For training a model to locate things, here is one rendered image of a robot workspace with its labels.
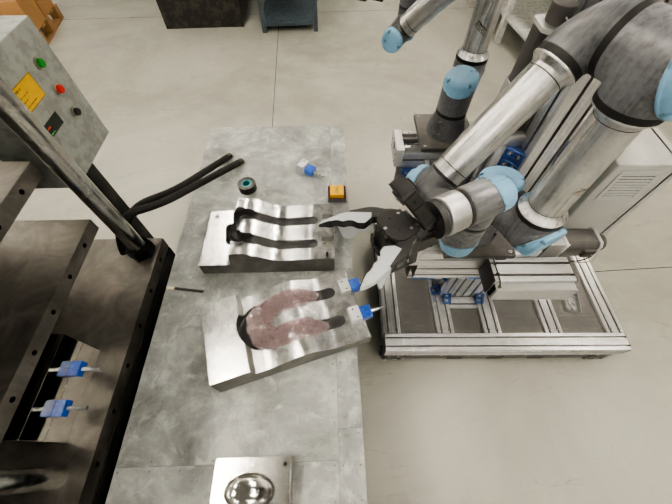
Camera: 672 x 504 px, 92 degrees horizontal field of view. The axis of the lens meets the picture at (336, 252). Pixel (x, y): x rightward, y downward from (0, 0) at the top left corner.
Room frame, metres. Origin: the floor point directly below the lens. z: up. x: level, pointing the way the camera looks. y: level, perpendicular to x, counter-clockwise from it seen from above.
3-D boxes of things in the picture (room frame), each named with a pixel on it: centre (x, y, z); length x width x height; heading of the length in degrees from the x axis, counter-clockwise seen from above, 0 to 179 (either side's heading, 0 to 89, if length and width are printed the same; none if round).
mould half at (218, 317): (0.38, 0.16, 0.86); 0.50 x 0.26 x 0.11; 109
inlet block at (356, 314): (0.42, -0.11, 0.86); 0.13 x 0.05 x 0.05; 109
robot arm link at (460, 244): (0.42, -0.26, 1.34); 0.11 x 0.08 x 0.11; 26
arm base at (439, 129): (1.14, -0.45, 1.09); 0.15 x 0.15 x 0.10
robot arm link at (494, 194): (0.41, -0.27, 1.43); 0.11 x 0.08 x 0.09; 116
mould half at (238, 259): (0.73, 0.26, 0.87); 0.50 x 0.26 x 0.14; 92
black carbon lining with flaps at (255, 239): (0.72, 0.24, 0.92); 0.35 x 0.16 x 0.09; 92
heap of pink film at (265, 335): (0.39, 0.16, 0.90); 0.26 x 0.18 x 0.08; 109
